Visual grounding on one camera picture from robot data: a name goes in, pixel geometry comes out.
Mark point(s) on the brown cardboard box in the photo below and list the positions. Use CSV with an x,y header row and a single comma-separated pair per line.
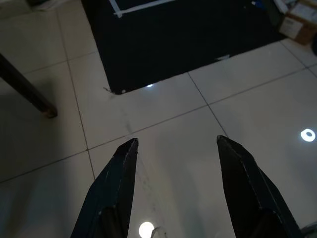
x,y
298,23

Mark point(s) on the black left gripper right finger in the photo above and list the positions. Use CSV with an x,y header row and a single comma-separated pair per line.
x,y
244,183

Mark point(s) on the dark wooden table leg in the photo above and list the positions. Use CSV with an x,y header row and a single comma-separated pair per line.
x,y
23,84

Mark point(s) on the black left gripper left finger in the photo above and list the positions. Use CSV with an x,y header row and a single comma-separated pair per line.
x,y
112,186

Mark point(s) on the black floor mat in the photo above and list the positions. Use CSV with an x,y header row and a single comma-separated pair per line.
x,y
178,39

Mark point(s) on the white tape strip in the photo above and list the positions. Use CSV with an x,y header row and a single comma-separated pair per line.
x,y
146,6
116,7

